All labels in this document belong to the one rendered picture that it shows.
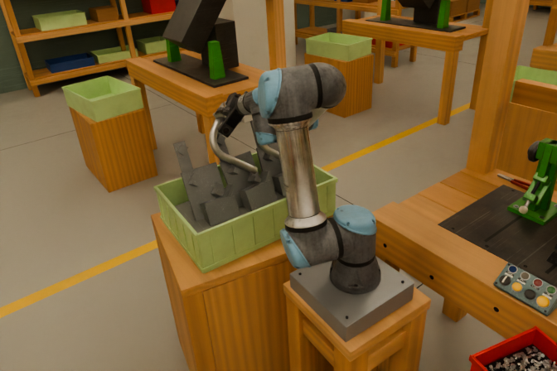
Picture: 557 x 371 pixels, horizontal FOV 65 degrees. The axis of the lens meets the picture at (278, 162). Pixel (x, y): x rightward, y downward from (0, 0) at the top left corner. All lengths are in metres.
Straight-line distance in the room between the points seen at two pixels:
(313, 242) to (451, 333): 1.47
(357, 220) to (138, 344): 1.63
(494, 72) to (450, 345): 1.33
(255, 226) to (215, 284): 0.25
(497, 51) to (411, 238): 0.79
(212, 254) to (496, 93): 1.24
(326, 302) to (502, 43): 1.16
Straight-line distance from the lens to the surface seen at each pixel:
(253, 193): 1.77
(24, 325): 2.92
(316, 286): 1.34
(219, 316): 1.70
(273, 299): 1.76
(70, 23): 7.04
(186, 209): 1.85
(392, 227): 1.60
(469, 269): 1.48
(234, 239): 1.59
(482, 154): 2.02
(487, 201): 1.83
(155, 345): 2.50
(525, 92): 1.96
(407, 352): 1.52
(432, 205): 1.78
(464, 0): 10.53
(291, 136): 1.09
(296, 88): 1.07
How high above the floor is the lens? 1.83
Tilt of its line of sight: 28 degrees down
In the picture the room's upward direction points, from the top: 3 degrees counter-clockwise
